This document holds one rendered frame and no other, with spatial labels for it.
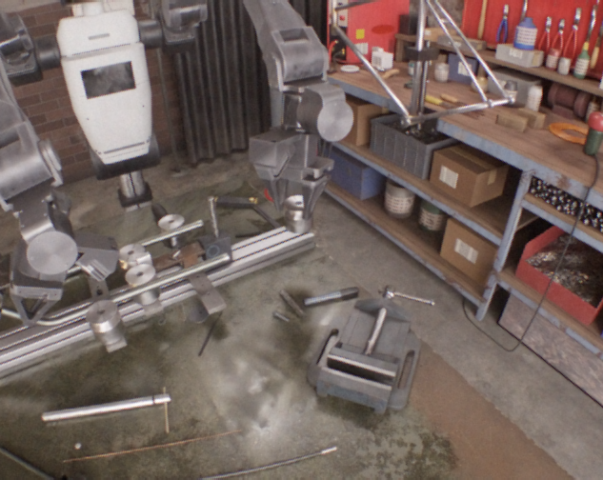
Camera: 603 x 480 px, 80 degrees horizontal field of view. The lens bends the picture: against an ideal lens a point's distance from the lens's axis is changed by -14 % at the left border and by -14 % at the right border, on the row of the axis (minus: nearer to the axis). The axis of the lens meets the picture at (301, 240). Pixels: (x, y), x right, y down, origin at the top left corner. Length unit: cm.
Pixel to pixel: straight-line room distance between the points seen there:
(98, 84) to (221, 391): 89
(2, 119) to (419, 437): 66
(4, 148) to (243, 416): 45
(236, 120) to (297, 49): 270
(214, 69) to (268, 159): 257
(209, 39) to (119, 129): 191
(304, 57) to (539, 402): 158
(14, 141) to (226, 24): 265
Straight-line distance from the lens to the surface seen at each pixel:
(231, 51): 314
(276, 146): 55
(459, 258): 205
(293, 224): 69
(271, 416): 59
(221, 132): 324
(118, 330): 66
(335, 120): 56
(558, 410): 186
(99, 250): 60
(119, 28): 128
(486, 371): 184
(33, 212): 51
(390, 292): 71
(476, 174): 181
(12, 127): 55
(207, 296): 69
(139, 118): 125
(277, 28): 62
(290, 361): 64
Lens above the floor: 139
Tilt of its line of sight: 36 degrees down
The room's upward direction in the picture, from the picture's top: 1 degrees counter-clockwise
